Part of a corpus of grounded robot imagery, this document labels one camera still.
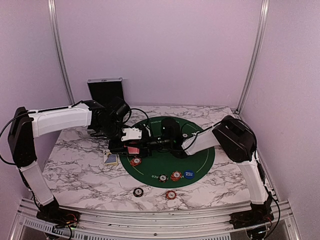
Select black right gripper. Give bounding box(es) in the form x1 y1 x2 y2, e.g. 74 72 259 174
125 131 172 157

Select red playing card deck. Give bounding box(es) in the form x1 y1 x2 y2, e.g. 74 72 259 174
127 146 140 156

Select blue small blind button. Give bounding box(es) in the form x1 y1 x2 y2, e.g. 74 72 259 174
183 170 195 180

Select black orange 100 chip stack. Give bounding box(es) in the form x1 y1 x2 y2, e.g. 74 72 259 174
133 187 144 198

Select red beige 5 chip stack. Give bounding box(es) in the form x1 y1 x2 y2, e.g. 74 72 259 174
165 190 177 200

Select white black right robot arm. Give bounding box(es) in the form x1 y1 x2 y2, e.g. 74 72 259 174
139 115 273 224

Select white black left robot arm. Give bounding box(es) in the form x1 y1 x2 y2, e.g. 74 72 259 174
7 97 130 223

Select blue gold card box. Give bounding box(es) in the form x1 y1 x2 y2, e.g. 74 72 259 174
103 152 118 166

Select round green poker mat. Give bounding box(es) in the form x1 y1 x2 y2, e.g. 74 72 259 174
118 116 216 189

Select aluminium poker chip case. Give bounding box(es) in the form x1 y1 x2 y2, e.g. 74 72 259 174
87 77 125 106

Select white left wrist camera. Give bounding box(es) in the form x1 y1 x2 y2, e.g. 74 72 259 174
121 127 142 142

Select front aluminium rail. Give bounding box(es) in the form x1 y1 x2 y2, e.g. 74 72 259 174
2 198 302 240

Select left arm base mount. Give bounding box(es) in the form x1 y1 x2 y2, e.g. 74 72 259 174
36 207 80 228

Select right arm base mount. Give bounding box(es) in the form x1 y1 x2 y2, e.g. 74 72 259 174
229 210 275 229

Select left aluminium frame post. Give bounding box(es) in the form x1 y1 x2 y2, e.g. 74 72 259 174
47 0 75 104

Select aluminium frame post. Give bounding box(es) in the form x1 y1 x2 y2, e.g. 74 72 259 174
47 0 75 104
234 0 270 115

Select right aluminium frame post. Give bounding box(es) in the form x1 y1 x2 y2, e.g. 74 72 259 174
234 0 270 115

